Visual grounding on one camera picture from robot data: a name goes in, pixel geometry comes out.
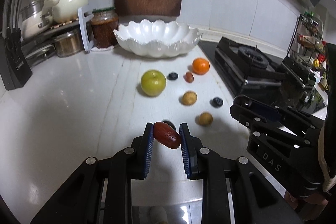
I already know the right human hand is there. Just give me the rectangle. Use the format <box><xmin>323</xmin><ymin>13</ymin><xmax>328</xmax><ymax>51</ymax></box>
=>
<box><xmin>284</xmin><ymin>191</ymin><xmax>329</xmax><ymax>221</ymax></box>

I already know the white scalloped ceramic bowl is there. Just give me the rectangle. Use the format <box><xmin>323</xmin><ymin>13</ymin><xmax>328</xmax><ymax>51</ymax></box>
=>
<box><xmin>113</xmin><ymin>19</ymin><xmax>202</xmax><ymax>59</ymax></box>

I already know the red date fruit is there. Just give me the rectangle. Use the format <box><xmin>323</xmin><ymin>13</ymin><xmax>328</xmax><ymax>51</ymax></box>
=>
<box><xmin>153</xmin><ymin>122</ymin><xmax>181</xmax><ymax>149</ymax></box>

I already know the white ceramic teapot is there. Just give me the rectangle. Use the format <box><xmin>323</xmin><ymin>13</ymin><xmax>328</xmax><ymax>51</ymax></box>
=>
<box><xmin>52</xmin><ymin>0</ymin><xmax>89</xmax><ymax>24</ymax></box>

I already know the reddish grape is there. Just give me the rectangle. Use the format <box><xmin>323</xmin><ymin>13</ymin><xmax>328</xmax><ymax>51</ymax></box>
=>
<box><xmin>185</xmin><ymin>72</ymin><xmax>194</xmax><ymax>83</ymax></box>

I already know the white pot with lid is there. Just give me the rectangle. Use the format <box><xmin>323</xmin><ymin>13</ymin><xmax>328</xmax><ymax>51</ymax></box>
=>
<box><xmin>21</xmin><ymin>0</ymin><xmax>53</xmax><ymax>40</ymax></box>

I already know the black wire spice rack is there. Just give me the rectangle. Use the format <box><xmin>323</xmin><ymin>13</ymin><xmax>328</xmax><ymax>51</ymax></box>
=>
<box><xmin>282</xmin><ymin>12</ymin><xmax>326</xmax><ymax>89</ymax></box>

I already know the green apple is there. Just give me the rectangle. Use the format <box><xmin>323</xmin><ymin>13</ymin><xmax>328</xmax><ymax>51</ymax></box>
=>
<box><xmin>140</xmin><ymin>70</ymin><xmax>166</xmax><ymax>97</ymax></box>

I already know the black gas stove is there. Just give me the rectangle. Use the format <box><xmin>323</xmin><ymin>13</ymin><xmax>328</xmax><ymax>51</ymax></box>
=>
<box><xmin>199</xmin><ymin>37</ymin><xmax>327</xmax><ymax>114</ymax></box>

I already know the tan longan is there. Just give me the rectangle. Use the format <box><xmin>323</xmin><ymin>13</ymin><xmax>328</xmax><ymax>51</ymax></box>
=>
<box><xmin>198</xmin><ymin>112</ymin><xmax>214</xmax><ymax>126</ymax></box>
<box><xmin>181</xmin><ymin>91</ymin><xmax>198</xmax><ymax>106</ymax></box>

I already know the dark blueberry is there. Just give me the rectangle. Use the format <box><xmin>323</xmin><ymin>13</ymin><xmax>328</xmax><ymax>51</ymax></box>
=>
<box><xmin>167</xmin><ymin>72</ymin><xmax>179</xmax><ymax>81</ymax></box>
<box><xmin>211</xmin><ymin>97</ymin><xmax>223</xmax><ymax>108</ymax></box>

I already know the steel pot lower shelf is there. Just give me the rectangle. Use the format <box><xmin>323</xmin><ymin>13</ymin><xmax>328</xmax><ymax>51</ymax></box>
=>
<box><xmin>52</xmin><ymin>28</ymin><xmax>84</xmax><ymax>58</ymax></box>

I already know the orange tangerine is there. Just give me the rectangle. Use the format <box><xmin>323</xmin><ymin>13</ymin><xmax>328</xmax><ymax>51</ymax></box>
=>
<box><xmin>192</xmin><ymin>57</ymin><xmax>210</xmax><ymax>75</ymax></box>

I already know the black knife block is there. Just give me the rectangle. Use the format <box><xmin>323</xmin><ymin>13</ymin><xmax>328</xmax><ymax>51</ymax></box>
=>
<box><xmin>1</xmin><ymin>0</ymin><xmax>33</xmax><ymax>90</ymax></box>

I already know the dark grape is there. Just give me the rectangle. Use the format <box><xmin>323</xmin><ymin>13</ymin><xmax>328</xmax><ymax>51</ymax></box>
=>
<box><xmin>163</xmin><ymin>120</ymin><xmax>176</xmax><ymax>130</ymax></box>

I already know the glass jar green lid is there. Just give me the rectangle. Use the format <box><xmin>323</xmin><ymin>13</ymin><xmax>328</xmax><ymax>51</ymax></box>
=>
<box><xmin>91</xmin><ymin>7</ymin><xmax>119</xmax><ymax>49</ymax></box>

